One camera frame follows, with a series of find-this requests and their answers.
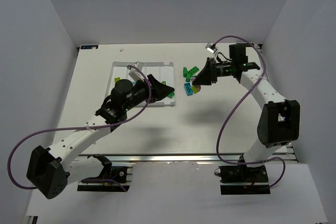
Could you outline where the purple arch lego brick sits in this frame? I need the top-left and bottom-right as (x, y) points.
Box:
(191, 86), (201, 94)

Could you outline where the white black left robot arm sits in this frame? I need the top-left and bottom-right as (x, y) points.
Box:
(26, 74), (174, 199)

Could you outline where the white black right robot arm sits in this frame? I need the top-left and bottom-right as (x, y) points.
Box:
(192, 43), (300, 167)

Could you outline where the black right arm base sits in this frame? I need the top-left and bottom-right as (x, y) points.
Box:
(214, 155), (270, 195)

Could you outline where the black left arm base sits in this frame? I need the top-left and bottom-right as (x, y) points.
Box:
(77, 154), (133, 193)

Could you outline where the white divided sorting tray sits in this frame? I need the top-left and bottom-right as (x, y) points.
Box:
(105, 61), (176, 106)

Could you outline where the green slanted lego brick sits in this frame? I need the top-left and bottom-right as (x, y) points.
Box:
(183, 67), (188, 78)

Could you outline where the teal long lego brick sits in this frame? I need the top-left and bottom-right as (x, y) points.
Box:
(184, 82), (193, 96)

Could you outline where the black corner label left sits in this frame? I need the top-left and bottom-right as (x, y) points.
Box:
(80, 45), (99, 50)

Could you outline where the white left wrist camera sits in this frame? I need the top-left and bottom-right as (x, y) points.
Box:
(128, 61), (143, 82)

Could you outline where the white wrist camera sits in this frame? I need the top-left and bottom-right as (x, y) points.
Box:
(128, 61), (143, 82)
(205, 42), (218, 58)

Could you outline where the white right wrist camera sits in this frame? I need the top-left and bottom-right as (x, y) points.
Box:
(205, 42), (218, 58)

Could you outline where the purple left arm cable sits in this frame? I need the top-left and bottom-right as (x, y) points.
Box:
(7, 63), (153, 190)

